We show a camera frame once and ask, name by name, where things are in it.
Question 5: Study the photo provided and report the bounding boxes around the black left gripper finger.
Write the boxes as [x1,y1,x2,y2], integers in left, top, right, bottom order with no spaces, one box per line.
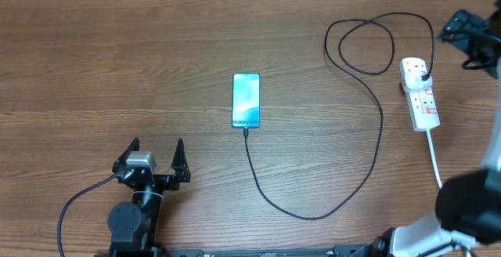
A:
[171,138,189,172]
[114,137,140,167]

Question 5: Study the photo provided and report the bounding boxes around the blue Galaxy smartphone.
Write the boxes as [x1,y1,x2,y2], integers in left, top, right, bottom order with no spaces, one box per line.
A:
[232,73,261,129]

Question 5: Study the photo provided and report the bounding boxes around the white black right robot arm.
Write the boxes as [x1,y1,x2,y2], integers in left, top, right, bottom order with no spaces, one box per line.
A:
[355,9,500,257]

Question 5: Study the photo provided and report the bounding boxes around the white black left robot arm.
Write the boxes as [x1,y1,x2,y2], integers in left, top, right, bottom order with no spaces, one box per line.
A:
[107,138,191,256]

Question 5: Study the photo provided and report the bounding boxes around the white charger plug adapter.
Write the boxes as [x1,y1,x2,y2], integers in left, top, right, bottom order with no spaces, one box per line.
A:
[402,71,433,93]

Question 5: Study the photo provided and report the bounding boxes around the white power strip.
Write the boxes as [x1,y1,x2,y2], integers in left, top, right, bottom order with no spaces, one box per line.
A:
[399,57,440,132]

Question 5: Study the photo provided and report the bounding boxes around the white power strip cord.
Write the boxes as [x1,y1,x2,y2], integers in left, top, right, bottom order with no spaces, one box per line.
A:
[425,128,444,190]

